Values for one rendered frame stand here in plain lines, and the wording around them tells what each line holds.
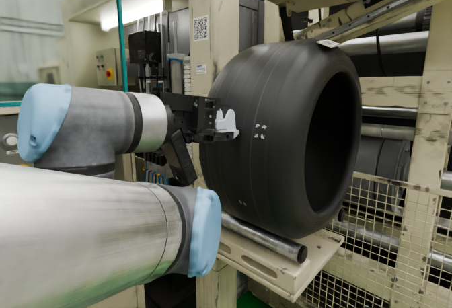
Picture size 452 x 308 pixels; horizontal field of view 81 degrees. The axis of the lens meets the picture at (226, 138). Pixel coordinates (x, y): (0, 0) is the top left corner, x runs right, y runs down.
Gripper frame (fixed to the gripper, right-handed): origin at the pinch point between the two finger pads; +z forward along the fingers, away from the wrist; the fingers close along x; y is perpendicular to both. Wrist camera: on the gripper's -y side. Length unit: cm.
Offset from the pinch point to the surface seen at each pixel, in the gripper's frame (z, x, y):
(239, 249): 15.3, 6.7, -34.6
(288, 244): 17.8, -6.9, -28.3
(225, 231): 18.7, 15.5, -33.6
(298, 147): 7.9, -11.4, -1.4
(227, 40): 23.8, 26.2, 28.5
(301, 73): 9.8, -9.4, 14.3
